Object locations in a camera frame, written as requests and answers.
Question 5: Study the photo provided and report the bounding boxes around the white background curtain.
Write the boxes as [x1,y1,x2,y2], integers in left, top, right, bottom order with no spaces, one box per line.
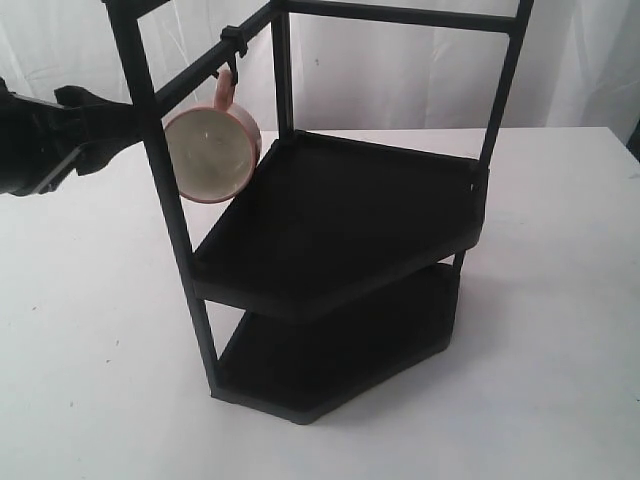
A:
[1,1,639,141]

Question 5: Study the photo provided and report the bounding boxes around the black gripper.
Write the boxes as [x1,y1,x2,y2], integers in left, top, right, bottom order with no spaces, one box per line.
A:
[1,82,141,196]

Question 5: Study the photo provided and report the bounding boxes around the black plastic cable clip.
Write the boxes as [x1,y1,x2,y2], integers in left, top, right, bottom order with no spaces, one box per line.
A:
[213,25,248,86]

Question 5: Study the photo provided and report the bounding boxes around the black two-tier corner shelf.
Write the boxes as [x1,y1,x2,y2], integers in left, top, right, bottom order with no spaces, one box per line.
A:
[106,1,533,425]

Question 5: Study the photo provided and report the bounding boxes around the pink ceramic mug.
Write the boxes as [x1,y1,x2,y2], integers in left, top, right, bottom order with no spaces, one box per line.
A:
[164,69,262,204]

